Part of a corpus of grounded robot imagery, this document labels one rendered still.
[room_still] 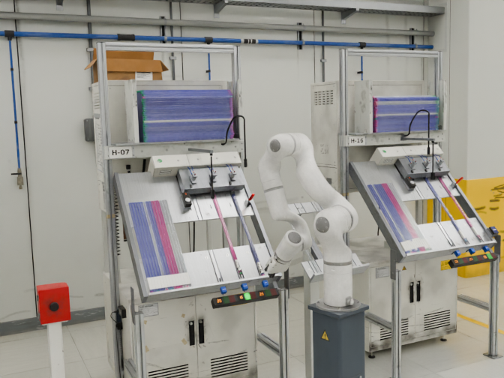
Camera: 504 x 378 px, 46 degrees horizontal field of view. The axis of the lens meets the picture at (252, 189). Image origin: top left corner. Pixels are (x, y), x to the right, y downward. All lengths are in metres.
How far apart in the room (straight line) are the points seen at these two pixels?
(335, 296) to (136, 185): 1.19
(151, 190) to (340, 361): 1.27
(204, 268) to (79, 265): 1.94
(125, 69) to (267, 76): 1.88
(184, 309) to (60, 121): 1.95
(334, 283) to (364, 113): 1.52
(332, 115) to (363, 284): 1.08
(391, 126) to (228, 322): 1.57
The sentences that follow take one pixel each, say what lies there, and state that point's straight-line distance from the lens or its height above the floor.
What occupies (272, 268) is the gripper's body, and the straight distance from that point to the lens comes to 2.76.
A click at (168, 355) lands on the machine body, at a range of 3.23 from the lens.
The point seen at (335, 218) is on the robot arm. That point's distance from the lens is 2.41.
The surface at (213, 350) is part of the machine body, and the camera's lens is 3.31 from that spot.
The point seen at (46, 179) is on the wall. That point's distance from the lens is 4.57.
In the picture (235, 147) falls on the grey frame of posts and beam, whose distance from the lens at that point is 3.32.
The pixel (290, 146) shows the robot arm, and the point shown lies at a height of 1.37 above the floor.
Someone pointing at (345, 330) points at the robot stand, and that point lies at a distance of 2.54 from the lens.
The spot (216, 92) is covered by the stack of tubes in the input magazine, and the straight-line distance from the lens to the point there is 3.25.
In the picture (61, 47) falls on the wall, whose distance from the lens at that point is 4.60.
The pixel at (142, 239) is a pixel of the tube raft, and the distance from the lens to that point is 2.90.
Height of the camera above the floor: 1.49
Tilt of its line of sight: 7 degrees down
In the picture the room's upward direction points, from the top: 2 degrees counter-clockwise
